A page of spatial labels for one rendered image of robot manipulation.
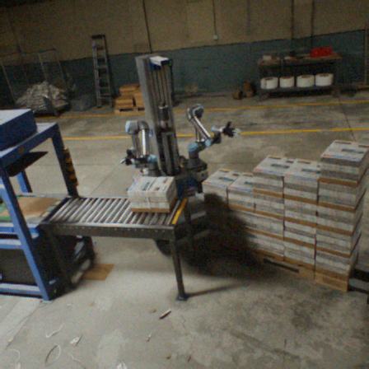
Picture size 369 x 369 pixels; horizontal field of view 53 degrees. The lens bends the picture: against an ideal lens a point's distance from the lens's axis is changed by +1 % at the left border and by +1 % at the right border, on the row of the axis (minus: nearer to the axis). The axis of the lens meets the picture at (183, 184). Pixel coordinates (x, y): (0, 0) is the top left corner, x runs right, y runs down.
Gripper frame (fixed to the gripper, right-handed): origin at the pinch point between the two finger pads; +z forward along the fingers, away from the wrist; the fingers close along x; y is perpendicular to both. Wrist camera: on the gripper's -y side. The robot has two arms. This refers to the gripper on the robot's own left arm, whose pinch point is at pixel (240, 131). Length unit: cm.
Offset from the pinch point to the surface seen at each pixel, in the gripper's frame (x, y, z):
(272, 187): 46, 25, 59
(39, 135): 142, -49, -129
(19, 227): 206, 7, -104
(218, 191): 54, 40, 3
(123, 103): -279, 139, -553
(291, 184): 43, 19, 77
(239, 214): 55, 62, 24
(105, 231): 159, 28, -48
